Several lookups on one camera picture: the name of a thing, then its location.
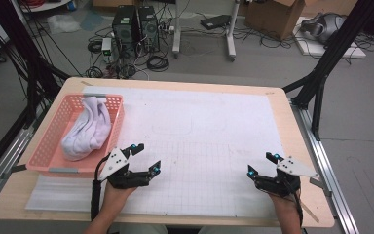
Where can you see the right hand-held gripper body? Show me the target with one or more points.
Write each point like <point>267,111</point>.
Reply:
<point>292,167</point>

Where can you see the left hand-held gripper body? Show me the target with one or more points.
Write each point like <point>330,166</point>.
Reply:
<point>115,162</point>

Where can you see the lilac printed towel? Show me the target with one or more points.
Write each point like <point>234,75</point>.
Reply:
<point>87,133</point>

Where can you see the pink plastic basket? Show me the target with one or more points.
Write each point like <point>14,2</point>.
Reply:
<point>50,139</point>

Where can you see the person's left hand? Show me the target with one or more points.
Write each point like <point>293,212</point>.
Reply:
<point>115,196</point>

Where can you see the person's right hand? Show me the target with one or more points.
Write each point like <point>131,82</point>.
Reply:
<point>284,204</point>

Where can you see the white grid mat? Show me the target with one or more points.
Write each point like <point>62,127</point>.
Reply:
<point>191,146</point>

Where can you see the wooden table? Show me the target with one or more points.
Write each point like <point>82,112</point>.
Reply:
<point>280,107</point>

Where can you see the grey translucent sheet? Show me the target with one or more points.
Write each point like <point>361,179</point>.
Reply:
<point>61,195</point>

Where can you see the white box with green light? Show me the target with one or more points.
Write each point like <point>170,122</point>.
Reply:
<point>106,48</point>

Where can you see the black computer tower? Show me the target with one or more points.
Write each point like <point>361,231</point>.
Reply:
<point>125,32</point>
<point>149,29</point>

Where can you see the white stand leg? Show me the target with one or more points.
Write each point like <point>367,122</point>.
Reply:
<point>231,39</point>
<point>176,32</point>

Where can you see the white flat board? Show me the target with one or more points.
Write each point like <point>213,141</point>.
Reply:
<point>337,50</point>

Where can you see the grey rounded device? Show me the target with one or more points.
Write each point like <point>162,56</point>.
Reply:
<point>324,27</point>

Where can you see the brown cardboard box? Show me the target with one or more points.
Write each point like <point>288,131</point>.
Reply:
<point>272,18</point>

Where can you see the clear plastic bag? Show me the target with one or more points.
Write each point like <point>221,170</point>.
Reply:
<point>63,23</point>

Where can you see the black flat device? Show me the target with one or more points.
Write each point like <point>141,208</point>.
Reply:
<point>216,21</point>

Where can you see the grey metal bracket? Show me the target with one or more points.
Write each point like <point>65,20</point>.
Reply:
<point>18,168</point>
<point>319,184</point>

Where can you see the aluminium rail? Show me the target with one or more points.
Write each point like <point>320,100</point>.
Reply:
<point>9,152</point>
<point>339,208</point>

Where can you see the black metal frame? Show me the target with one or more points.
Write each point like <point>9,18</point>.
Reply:
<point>332,55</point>
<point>35,71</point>

